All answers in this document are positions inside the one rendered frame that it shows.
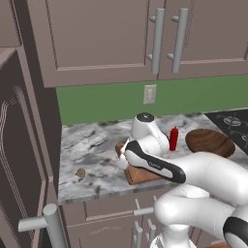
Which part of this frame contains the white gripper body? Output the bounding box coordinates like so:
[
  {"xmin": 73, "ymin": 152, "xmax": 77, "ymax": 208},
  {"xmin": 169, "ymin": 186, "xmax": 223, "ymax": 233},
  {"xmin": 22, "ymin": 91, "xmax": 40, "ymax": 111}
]
[{"xmin": 117, "ymin": 139, "xmax": 132, "ymax": 171}]

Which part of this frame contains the brown wooden cutting board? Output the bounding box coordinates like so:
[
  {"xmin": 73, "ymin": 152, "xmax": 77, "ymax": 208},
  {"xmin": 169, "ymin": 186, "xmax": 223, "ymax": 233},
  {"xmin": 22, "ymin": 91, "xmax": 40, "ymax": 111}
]
[{"xmin": 114, "ymin": 139, "xmax": 167, "ymax": 186}]

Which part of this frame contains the red condiment bottle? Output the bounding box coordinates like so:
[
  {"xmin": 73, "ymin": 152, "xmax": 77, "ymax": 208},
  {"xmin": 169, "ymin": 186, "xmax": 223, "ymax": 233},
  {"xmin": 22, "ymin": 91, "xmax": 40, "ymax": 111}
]
[{"xmin": 169, "ymin": 125, "xmax": 179, "ymax": 152}]

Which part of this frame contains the brown base cabinet door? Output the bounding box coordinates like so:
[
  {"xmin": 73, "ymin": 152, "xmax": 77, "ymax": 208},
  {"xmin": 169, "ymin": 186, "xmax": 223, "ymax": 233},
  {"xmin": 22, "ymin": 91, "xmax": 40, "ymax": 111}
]
[{"xmin": 65, "ymin": 216, "xmax": 140, "ymax": 248}]

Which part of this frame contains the brown wooden bowl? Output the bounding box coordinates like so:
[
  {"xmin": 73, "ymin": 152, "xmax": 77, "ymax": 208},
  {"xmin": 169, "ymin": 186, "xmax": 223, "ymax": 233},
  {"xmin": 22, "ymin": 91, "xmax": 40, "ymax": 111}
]
[{"xmin": 184, "ymin": 128, "xmax": 236, "ymax": 160}]

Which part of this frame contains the small brown round food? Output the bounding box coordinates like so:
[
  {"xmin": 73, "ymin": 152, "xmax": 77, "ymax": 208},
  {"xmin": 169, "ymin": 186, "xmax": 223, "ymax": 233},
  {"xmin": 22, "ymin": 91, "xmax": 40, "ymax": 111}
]
[{"xmin": 75, "ymin": 167, "xmax": 87, "ymax": 179}]

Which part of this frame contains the brown drawer front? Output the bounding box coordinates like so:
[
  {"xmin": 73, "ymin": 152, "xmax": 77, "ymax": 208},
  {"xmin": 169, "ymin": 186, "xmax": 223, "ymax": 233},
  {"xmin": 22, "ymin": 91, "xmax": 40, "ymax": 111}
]
[{"xmin": 82, "ymin": 188, "xmax": 163, "ymax": 225}]

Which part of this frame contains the black hob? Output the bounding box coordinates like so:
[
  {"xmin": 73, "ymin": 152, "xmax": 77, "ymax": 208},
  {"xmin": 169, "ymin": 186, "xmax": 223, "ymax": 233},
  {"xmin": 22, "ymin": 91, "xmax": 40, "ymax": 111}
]
[{"xmin": 203, "ymin": 108, "xmax": 248, "ymax": 157}]

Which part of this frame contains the grey drawer handle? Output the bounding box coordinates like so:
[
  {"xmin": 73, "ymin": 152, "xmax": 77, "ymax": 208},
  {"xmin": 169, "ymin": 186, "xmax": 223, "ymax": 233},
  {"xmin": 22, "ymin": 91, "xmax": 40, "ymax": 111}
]
[{"xmin": 132, "ymin": 195, "xmax": 159, "ymax": 217}]

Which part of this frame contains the grey wall outlet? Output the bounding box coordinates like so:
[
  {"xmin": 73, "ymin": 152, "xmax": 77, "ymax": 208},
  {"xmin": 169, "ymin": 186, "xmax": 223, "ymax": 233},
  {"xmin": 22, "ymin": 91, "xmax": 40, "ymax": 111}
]
[{"xmin": 142, "ymin": 83, "xmax": 158, "ymax": 106}]

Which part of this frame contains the thick grey tall cabinet handle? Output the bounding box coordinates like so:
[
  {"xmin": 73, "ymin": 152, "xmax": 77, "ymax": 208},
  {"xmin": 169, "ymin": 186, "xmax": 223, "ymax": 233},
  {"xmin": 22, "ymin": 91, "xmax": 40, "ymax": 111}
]
[{"xmin": 17, "ymin": 202, "xmax": 68, "ymax": 248}]

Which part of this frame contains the grey wall cabinet handle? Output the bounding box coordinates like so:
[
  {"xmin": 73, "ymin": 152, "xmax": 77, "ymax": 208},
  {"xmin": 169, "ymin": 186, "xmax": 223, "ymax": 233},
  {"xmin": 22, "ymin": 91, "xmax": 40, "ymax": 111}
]
[
  {"xmin": 146, "ymin": 8, "xmax": 167, "ymax": 76},
  {"xmin": 166, "ymin": 7, "xmax": 190, "ymax": 75}
]

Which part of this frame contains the wide brown wall cabinet door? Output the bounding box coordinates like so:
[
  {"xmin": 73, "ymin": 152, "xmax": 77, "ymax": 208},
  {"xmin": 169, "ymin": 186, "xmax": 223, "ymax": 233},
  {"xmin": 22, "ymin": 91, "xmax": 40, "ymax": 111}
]
[{"xmin": 24, "ymin": 0, "xmax": 160, "ymax": 89}]

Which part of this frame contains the narrow brown wall cabinet door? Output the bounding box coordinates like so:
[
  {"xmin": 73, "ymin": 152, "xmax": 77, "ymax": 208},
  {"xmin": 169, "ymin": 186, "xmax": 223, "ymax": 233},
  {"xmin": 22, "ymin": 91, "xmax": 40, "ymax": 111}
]
[{"xmin": 156, "ymin": 0, "xmax": 248, "ymax": 81}]

